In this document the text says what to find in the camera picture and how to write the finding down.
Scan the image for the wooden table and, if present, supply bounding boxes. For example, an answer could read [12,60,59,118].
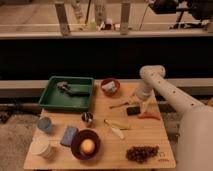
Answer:
[24,80,176,170]

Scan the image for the grey tool in tray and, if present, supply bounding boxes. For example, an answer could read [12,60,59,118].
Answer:
[57,81,90,96]

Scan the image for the white stacked cups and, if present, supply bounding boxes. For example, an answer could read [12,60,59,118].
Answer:
[32,136,53,159]

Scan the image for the blue sponge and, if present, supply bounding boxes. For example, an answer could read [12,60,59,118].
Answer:
[60,126,78,147]

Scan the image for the black eraser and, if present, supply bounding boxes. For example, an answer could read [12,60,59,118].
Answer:
[126,106,141,116]

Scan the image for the dark red bowl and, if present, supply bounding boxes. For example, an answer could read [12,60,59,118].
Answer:
[71,129,101,160]

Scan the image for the blue cup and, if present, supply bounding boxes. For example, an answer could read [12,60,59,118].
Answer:
[37,117,53,134]

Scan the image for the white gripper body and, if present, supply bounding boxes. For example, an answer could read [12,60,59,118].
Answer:
[135,81,153,101]

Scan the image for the red bowl with white item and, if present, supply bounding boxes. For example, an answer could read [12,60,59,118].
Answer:
[101,78,120,97]

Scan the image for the bunch of dark grapes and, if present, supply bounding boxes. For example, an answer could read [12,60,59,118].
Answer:
[126,146,159,163]

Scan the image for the small metal cup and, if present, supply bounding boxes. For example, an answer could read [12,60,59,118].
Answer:
[81,112,93,127]

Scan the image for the green plastic tray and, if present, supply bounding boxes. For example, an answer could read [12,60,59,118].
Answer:
[39,76,95,113]

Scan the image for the wooden spatula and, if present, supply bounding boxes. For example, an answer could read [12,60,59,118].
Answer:
[104,119,131,130]

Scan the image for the orange ball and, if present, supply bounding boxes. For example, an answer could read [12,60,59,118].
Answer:
[80,139,95,155]

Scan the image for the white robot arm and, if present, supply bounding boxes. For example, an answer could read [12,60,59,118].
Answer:
[135,65,213,171]

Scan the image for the orange carrot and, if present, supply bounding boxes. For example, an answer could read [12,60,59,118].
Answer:
[138,112,160,120]

